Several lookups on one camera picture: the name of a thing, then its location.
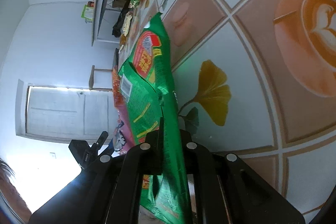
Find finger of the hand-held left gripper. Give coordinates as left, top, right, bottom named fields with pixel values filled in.
left=68, top=131, right=109, bottom=169

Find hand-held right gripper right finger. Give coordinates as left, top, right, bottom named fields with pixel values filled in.
left=179, top=130, right=306, bottom=224

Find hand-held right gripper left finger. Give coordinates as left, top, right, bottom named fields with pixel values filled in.
left=29, top=118, right=166, bottom=224

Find green snack bag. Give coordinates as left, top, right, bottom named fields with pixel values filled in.
left=117, top=12, right=194, bottom=224

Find pink snack bag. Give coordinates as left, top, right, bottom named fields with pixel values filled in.
left=113, top=108, right=137, bottom=154

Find white door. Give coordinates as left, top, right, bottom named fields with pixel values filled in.
left=15, top=79, right=113, bottom=146

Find orange snack bag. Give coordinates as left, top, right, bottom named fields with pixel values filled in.
left=111, top=68, right=127, bottom=109

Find wooden chair black seat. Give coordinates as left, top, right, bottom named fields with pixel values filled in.
left=89, top=48, right=119, bottom=91

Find tile patterned tablecloth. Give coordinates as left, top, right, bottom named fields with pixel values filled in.
left=115, top=0, right=336, bottom=217

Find yellow snack packet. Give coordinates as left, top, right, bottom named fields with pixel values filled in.
left=123, top=12, right=134, bottom=36

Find black bag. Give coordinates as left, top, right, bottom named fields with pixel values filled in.
left=112, top=12, right=127, bottom=37

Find green food packet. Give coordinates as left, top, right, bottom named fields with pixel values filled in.
left=81, top=4, right=95, bottom=21

